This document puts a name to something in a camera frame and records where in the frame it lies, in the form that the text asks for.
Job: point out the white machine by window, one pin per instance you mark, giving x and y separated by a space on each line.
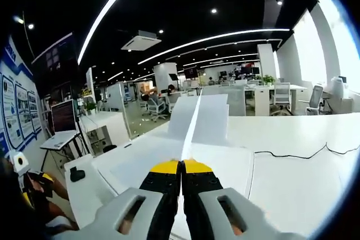
339 85

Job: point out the white paper stack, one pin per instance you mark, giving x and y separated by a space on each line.
213 119

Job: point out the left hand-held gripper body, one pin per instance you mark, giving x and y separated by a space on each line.
21 164

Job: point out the narrow window with blinds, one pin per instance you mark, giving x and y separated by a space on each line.
310 49

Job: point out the ceiling air conditioner unit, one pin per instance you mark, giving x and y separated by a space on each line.
142 40

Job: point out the person's dark clothing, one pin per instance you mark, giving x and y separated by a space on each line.
17 217

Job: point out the open laptop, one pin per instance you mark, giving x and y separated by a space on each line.
63 119

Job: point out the white standing laptop desk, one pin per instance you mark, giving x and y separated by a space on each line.
64 150

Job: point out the mesh back office chair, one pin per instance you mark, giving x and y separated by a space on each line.
316 98

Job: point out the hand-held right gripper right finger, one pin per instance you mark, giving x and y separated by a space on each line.
211 223

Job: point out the blue white wall poster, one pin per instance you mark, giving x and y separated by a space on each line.
19 102

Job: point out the white office chair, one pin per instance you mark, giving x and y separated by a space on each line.
156 108
281 96

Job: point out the person's white shorts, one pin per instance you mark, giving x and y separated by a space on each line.
57 224

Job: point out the person's leg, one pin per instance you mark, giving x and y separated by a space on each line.
64 203

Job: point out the wide window with blinds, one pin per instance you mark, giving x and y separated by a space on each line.
343 40

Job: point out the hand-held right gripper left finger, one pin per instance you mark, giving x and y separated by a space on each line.
112 217

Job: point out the large dark wall screen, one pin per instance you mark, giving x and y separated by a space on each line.
56 63

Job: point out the curved ceiling light strip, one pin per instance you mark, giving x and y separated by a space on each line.
104 12
219 39

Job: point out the person's left hand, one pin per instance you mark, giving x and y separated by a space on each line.
36 186

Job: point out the green potted plant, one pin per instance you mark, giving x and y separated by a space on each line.
268 79
90 107

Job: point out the small black object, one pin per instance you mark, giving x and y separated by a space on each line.
77 174

